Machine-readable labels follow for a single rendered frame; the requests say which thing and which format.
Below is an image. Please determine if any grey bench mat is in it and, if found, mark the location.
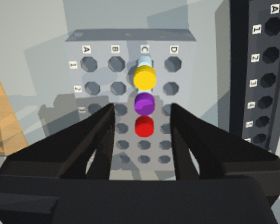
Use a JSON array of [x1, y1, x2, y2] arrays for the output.
[[0, 0, 231, 145]]

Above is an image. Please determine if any red-capped tube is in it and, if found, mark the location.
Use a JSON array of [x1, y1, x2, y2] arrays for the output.
[[135, 114, 154, 137]]

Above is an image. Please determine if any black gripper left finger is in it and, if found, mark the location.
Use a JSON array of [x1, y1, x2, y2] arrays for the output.
[[0, 103, 115, 180]]

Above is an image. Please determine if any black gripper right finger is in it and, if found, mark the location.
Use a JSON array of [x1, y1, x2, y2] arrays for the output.
[[170, 103, 280, 207]]

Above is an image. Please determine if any yellow-capped sample tube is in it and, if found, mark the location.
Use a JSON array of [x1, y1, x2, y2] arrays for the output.
[[134, 56, 156, 91]]

